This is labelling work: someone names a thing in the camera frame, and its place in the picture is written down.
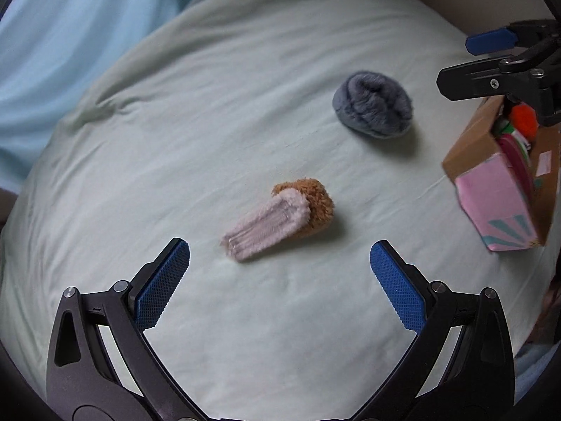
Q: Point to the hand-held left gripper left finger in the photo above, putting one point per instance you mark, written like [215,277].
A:
[162,285]

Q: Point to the orange pompom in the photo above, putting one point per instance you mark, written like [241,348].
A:
[523,118]

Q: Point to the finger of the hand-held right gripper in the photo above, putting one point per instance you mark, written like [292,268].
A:
[488,40]
[473,80]

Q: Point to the cardboard box with pink print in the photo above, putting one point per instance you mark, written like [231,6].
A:
[495,201]

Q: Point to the light blue hanging cloth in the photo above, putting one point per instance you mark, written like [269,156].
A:
[65,52]

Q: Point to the grey fluffy rolled sock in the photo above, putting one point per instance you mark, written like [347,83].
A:
[372,105]

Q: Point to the pink and brown fluffy sock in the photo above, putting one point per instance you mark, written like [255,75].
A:
[271,223]

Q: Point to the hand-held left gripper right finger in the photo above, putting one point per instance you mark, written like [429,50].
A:
[396,289]

